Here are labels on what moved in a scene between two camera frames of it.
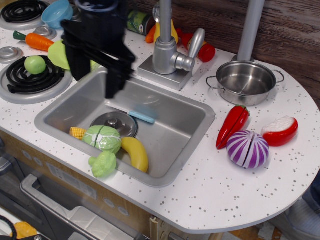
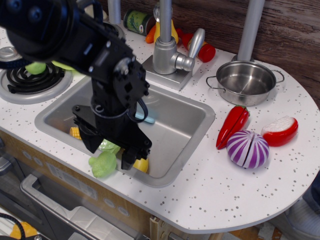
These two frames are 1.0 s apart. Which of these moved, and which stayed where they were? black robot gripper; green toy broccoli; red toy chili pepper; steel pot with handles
Moved: black robot gripper
Stayed: steel pot with handles; red toy chili pepper; green toy broccoli
